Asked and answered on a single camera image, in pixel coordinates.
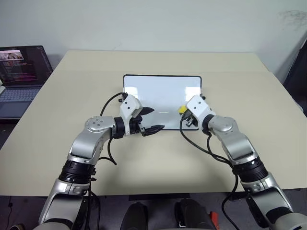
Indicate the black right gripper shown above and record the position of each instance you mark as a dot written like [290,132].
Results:
[192,121]

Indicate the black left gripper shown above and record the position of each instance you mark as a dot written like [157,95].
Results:
[134,125]

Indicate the small yellow object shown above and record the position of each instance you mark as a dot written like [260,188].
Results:
[182,109]

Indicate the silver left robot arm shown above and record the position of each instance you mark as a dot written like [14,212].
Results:
[86,141]

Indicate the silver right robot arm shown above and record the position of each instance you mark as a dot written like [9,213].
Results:
[237,141]

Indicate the small black-framed whiteboard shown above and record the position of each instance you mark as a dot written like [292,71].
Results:
[163,93]

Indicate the dark rounded shape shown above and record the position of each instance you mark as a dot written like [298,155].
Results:
[135,218]
[192,215]

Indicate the small red object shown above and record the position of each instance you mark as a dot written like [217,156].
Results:
[214,218]

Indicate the black office chair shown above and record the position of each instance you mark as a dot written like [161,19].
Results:
[299,79]

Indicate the open grey laptop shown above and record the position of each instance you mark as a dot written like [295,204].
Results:
[14,95]

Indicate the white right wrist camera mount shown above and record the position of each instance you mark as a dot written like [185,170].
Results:
[199,106]

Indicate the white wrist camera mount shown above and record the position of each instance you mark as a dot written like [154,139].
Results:
[129,105]
[199,106]

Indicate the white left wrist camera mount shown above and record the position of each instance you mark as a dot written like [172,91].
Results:
[129,105]

